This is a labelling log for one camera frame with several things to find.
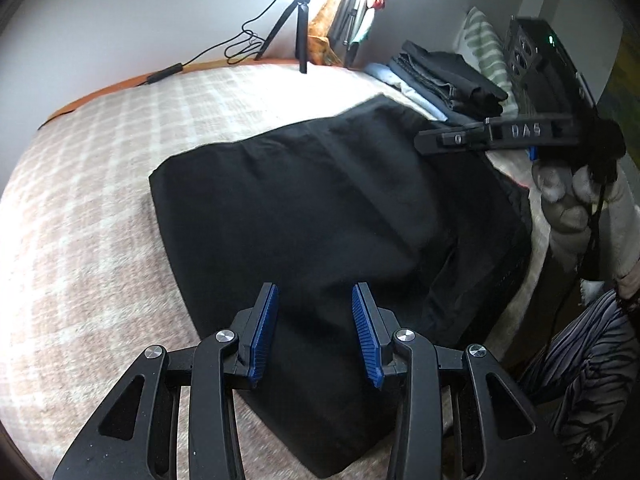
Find person's right hand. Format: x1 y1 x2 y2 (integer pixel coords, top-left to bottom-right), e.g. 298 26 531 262
531 160 608 236

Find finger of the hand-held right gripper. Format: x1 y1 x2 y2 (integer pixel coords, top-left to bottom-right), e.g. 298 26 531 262
414 119 493 154

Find orange patterned cloth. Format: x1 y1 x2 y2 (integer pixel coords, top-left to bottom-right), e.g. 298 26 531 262
306 0 352 67

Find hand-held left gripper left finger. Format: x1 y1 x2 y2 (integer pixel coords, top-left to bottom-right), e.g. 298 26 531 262
52 282 281 480

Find checked beige blanket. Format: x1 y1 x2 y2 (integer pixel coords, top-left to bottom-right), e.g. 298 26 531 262
0 59 556 480

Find white teal cloth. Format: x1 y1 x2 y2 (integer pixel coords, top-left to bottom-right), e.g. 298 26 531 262
349 6 377 47

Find person's right forearm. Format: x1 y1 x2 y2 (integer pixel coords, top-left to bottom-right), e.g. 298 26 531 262
542 154 640 282

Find person's striped clothing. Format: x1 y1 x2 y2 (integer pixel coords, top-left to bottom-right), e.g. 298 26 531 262
519 287 640 480

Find black ring light cable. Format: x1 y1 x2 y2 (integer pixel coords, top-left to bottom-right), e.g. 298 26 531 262
146 0 302 87

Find green striped pillow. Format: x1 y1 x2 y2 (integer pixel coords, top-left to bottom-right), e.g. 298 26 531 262
459 6 522 112

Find folded light blue cloth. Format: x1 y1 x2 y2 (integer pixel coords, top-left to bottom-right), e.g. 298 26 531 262
362 61 447 122

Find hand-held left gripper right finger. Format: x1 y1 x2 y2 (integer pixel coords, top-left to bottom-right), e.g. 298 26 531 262
351 282 583 480

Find black tripod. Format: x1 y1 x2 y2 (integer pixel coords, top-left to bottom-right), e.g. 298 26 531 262
253 0 322 76

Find black pants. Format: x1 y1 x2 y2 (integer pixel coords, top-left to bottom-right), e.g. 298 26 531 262
148 95 534 480

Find black folded stand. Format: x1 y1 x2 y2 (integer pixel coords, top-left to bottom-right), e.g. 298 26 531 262
327 0 372 69

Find folded black garment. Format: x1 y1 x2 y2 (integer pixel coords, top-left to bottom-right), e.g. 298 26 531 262
400 40 509 117

